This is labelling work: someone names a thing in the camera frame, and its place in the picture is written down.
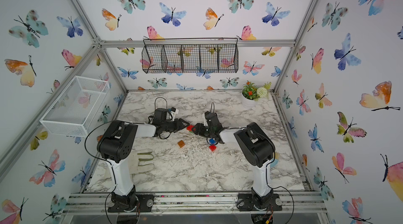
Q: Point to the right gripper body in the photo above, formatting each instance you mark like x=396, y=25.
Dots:
x=210, y=132

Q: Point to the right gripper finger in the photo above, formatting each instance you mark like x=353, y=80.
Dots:
x=199, y=131
x=198, y=126

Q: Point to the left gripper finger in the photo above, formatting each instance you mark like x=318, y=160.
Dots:
x=181, y=123
x=179, y=128

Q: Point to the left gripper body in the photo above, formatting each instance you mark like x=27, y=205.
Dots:
x=169, y=126

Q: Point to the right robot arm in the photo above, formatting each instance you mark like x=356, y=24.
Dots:
x=258, y=150

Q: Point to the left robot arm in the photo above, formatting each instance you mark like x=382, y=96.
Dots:
x=116, y=145

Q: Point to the orange lego brick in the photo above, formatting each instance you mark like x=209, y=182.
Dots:
x=181, y=144

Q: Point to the small red lego brick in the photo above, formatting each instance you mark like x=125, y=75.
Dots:
x=212, y=147

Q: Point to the potted artificial plant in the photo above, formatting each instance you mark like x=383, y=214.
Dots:
x=252, y=93

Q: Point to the white mesh basket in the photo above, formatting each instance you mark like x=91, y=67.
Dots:
x=73, y=111

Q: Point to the black wire basket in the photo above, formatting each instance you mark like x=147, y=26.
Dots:
x=190, y=55

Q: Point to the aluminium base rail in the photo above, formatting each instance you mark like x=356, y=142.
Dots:
x=297, y=202

